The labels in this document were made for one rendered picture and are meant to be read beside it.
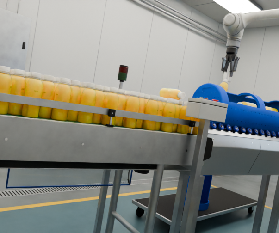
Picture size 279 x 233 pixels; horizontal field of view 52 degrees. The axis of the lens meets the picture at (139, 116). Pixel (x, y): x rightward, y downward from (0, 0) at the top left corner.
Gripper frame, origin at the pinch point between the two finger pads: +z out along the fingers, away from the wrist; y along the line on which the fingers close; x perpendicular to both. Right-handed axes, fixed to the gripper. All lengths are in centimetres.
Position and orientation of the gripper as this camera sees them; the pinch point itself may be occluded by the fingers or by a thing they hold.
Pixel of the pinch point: (227, 76)
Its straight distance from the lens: 208.6
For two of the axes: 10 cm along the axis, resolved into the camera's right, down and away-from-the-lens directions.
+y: -5.4, -1.3, 8.3
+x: -8.3, -1.1, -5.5
